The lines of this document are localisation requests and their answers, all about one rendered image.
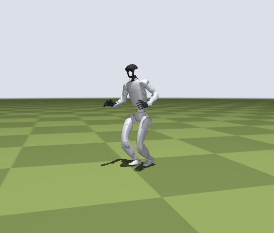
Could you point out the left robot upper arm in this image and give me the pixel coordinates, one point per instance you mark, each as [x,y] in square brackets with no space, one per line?
[145,83]

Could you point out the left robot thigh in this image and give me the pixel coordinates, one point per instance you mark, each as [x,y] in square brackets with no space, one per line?
[142,130]

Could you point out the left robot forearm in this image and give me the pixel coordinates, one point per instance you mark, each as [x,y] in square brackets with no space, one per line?
[152,99]

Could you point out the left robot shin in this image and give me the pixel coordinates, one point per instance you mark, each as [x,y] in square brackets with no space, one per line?
[144,152]

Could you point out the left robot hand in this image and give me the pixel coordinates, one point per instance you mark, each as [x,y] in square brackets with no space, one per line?
[143,104]

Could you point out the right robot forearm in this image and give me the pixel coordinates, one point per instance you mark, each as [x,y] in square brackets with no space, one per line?
[119,102]

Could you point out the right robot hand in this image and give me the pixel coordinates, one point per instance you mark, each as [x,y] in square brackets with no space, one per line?
[109,103]

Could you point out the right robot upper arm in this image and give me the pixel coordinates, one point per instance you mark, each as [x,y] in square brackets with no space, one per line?
[124,93]

